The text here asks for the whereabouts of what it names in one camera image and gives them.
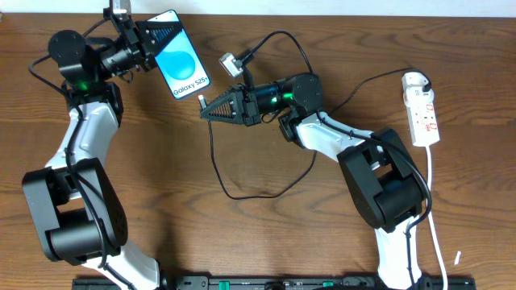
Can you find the blue Galaxy smartphone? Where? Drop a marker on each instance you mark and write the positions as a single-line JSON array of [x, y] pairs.
[[179, 62]]

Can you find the white power strip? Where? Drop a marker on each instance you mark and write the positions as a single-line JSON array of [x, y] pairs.
[[422, 120]]

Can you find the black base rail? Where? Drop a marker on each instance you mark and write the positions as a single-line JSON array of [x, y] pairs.
[[348, 282]]

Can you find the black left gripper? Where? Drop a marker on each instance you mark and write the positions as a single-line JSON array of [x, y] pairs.
[[136, 44]]

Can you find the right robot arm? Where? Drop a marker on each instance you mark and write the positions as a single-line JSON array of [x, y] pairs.
[[386, 187]]

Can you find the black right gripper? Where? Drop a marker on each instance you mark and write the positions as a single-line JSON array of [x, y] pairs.
[[246, 105]]

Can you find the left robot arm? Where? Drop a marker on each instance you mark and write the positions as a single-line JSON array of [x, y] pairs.
[[77, 214]]

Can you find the white USB charger plug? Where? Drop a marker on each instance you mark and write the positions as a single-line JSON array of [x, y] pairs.
[[416, 84]]

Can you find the small white paper scrap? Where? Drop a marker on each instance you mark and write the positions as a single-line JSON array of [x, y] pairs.
[[457, 258]]

